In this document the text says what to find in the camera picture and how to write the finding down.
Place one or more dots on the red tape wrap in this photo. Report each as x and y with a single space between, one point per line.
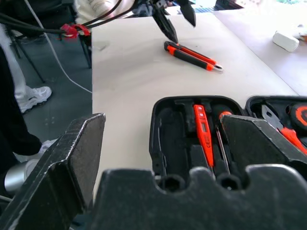
72 30

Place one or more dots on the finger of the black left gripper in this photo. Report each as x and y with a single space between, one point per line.
188 12
166 24

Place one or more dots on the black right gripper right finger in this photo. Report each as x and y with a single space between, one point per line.
254 143

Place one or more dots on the black tool case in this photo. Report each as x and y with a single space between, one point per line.
175 134

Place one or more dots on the orange black utility knife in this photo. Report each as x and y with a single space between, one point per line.
192 56

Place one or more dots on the black orange phillips screwdriver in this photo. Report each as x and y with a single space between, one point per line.
221 146

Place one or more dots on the black metal chair leg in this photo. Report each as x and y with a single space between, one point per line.
28 60

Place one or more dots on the white rectangular block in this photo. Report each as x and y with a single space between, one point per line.
285 42

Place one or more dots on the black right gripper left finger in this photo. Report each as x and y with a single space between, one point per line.
60 167

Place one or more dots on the black orange tape measure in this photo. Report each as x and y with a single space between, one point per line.
299 116

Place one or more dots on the white sneaker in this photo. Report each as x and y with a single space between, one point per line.
36 97

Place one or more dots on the person's black trouser leg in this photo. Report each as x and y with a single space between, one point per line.
12 129

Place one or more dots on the white fluffy garment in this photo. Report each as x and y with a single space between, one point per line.
91 9

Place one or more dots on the silver cylindrical robot part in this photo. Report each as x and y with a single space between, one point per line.
14 178

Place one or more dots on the orange voltage tester pen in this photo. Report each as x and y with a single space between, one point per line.
204 129

